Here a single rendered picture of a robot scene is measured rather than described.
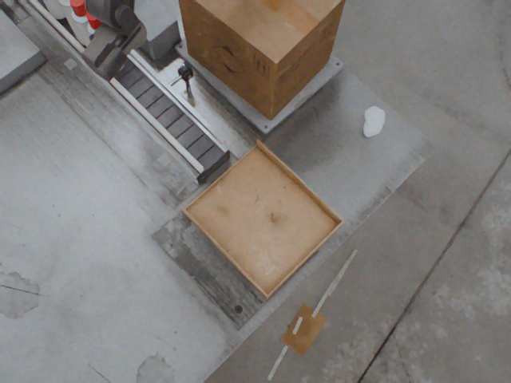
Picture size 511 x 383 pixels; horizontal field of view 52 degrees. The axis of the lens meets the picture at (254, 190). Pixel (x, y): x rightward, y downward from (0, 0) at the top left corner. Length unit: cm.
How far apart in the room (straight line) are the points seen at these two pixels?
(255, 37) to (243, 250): 49
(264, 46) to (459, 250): 141
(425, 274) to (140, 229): 128
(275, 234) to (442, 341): 110
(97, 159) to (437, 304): 143
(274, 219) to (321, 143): 24
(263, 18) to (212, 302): 65
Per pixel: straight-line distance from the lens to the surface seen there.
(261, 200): 130
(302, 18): 120
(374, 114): 140
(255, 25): 118
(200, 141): 131
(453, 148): 243
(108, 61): 104
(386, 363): 214
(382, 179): 137
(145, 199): 133
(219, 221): 128
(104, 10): 100
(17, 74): 154
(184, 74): 130
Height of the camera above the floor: 207
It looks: 71 degrees down
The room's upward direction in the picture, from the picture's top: 3 degrees clockwise
